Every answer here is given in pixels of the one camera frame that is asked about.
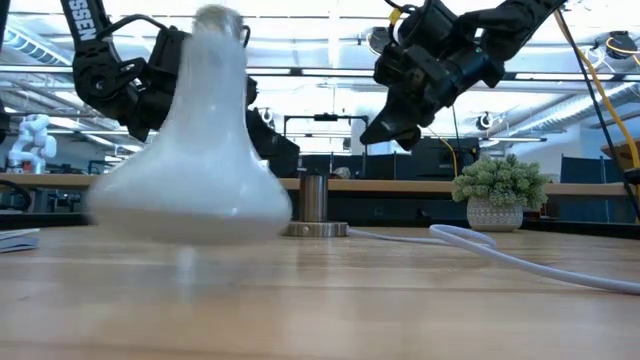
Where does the black office partition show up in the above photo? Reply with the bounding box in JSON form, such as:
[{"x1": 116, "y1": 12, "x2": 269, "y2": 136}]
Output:
[{"x1": 298, "y1": 138, "x2": 481, "y2": 180}]

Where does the blue office partition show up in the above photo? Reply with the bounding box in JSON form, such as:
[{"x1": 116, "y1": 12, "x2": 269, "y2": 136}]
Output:
[{"x1": 559, "y1": 154, "x2": 640, "y2": 224}]

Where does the brass lamp socket base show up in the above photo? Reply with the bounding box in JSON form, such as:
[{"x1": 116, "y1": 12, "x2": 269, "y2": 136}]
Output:
[{"x1": 282, "y1": 172, "x2": 350, "y2": 239}]

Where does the white round column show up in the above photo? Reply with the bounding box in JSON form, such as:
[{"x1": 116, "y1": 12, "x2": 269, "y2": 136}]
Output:
[{"x1": 351, "y1": 92, "x2": 392, "y2": 156}]

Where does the black gantry frame with camera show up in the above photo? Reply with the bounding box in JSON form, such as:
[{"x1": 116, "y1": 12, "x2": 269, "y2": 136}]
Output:
[{"x1": 287, "y1": 113, "x2": 370, "y2": 156}]

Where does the black aluminium table frame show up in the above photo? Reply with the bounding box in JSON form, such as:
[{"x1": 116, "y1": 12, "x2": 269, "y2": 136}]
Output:
[{"x1": 0, "y1": 212, "x2": 640, "y2": 241}]

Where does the Yellowstone waterfall booklet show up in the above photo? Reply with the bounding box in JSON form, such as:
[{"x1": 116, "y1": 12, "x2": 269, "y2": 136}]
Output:
[{"x1": 0, "y1": 228, "x2": 41, "y2": 254}]

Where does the black hanging cable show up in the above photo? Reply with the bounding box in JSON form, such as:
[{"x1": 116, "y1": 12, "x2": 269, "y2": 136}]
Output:
[{"x1": 557, "y1": 9, "x2": 640, "y2": 221}]

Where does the light wooden desk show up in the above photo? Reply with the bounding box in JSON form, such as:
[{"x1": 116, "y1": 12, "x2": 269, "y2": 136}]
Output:
[{"x1": 0, "y1": 173, "x2": 629, "y2": 197}]

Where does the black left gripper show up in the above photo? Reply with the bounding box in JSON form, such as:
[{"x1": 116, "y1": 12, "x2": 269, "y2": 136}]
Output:
[{"x1": 124, "y1": 27, "x2": 301, "y2": 179}]

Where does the white flood lightbulb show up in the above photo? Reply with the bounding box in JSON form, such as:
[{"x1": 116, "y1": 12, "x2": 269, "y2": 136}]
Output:
[{"x1": 85, "y1": 3, "x2": 295, "y2": 247}]

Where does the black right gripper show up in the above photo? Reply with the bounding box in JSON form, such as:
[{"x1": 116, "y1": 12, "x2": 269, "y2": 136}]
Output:
[{"x1": 359, "y1": 0, "x2": 506, "y2": 152}]

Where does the white lamp power cord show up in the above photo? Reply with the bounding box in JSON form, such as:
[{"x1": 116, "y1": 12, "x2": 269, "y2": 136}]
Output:
[{"x1": 348, "y1": 223, "x2": 640, "y2": 295}]

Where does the green plant in white pot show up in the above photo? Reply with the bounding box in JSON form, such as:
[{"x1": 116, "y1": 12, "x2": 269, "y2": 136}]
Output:
[{"x1": 452, "y1": 153, "x2": 550, "y2": 234}]

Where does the white humanoid robot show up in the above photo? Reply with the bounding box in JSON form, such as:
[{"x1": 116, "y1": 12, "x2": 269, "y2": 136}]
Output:
[{"x1": 7, "y1": 113, "x2": 58, "y2": 174}]

